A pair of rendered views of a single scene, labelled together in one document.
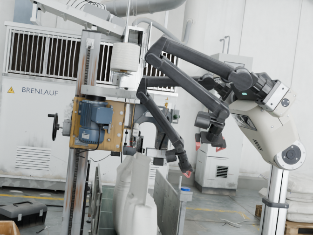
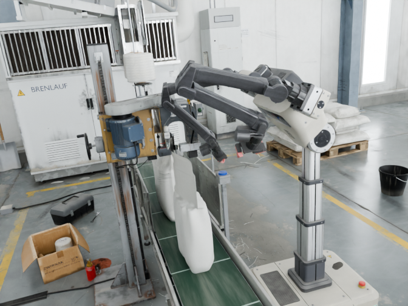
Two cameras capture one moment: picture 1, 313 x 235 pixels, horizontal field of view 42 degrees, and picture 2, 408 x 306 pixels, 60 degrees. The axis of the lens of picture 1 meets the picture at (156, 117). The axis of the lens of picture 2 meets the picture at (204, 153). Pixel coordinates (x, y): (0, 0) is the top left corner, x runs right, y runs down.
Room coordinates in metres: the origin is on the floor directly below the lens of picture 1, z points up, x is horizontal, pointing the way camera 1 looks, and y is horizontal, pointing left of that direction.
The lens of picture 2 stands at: (0.30, 0.16, 1.75)
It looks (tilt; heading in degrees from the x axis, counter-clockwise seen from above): 18 degrees down; 353
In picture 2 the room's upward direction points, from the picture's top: 5 degrees counter-clockwise
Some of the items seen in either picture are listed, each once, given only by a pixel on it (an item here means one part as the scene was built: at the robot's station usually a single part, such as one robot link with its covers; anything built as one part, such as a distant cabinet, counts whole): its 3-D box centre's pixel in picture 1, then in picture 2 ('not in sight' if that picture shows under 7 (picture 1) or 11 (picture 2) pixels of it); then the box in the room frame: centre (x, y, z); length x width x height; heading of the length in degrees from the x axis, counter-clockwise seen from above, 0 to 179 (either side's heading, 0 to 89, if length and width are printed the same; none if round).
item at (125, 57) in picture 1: (125, 57); (140, 67); (2.42, 0.22, 1.61); 0.17 x 0.17 x 0.17
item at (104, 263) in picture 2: not in sight; (99, 263); (2.92, 0.79, 0.02); 0.22 x 0.18 x 0.04; 9
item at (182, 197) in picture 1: (184, 194); (223, 178); (2.52, -0.23, 0.81); 0.08 x 0.08 x 0.06; 9
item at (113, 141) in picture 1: (97, 123); (126, 132); (2.63, 0.38, 1.18); 0.34 x 0.25 x 0.31; 99
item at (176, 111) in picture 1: (174, 116); (198, 108); (2.64, -0.11, 1.29); 0.08 x 0.05 x 0.09; 9
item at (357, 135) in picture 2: not in sight; (342, 136); (4.88, -2.45, 0.20); 0.67 x 0.43 x 0.15; 99
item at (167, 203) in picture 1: (164, 206); (200, 179); (3.21, -0.15, 0.54); 1.05 x 0.02 x 0.41; 9
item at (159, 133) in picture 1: (148, 123); (174, 119); (2.72, 0.05, 1.21); 0.30 x 0.25 x 0.30; 9
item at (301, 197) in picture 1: (293, 190); not in sight; (4.97, -1.78, 0.44); 0.66 x 0.42 x 0.14; 4
